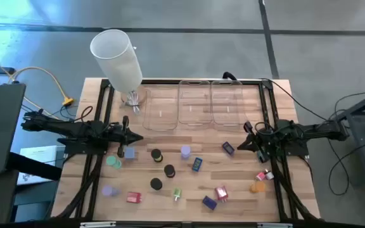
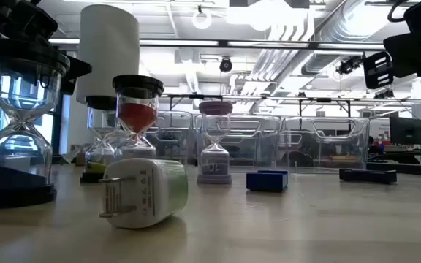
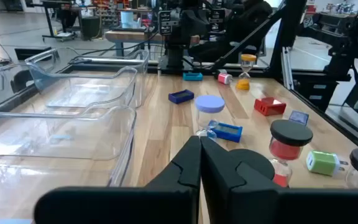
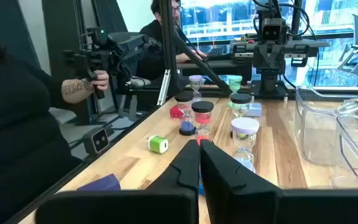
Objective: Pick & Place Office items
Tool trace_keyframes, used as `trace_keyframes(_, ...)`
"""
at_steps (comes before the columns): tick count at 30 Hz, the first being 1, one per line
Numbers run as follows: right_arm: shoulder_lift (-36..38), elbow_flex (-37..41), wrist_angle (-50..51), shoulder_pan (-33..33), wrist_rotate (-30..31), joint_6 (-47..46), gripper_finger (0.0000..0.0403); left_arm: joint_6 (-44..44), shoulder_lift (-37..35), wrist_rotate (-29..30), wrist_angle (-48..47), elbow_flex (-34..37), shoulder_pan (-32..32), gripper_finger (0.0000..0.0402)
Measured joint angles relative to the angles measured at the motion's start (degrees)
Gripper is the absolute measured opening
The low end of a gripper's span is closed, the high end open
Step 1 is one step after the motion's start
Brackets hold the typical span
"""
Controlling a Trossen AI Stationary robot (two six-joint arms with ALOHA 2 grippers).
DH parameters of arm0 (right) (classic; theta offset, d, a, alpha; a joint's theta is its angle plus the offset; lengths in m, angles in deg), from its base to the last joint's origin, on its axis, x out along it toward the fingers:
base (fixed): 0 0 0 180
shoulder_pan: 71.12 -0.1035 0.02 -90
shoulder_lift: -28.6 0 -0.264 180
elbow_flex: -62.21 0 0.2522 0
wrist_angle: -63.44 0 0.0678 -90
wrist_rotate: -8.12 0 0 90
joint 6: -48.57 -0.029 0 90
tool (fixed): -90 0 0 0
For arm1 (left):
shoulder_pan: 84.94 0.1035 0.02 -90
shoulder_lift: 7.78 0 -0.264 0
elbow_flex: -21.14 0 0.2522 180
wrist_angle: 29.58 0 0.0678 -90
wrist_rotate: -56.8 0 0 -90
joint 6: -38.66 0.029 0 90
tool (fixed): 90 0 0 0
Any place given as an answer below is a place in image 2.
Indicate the person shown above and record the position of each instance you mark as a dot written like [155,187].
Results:
[375,149]

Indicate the black-capped hourglass black sand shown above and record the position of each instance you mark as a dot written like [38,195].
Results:
[13,193]

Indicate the clear plastic bin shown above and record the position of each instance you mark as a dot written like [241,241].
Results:
[258,146]
[327,146]
[175,126]

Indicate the brown cardboard box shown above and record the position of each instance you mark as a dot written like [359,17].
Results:
[80,159]

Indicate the dark desk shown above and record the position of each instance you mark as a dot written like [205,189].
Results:
[408,168]

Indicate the black-capped hourglass red sand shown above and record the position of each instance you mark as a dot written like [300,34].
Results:
[137,117]

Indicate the black dome ceiling camera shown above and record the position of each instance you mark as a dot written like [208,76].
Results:
[226,65]

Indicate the black ceiling camera cluster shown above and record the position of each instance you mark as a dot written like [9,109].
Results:
[349,65]

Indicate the black-capped hourglass yellow sand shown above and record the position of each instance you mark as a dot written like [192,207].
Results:
[95,167]

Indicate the white green USB charger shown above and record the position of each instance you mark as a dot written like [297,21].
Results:
[144,193]

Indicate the white cylindrical lamp shade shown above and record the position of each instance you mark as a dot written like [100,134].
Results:
[108,47]

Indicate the blue rectangular box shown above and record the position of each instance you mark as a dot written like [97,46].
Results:
[267,182]

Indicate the lavender hourglass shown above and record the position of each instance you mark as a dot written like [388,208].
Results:
[215,162]

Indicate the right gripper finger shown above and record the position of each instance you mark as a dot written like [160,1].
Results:
[400,55]
[368,73]

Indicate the dark purple rectangular box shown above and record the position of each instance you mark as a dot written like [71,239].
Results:
[367,176]

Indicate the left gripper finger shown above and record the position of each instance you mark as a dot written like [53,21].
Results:
[79,69]

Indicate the black horizontal frame bar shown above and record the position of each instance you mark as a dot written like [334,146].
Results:
[232,44]

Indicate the black computer monitor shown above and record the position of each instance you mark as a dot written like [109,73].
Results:
[406,130]

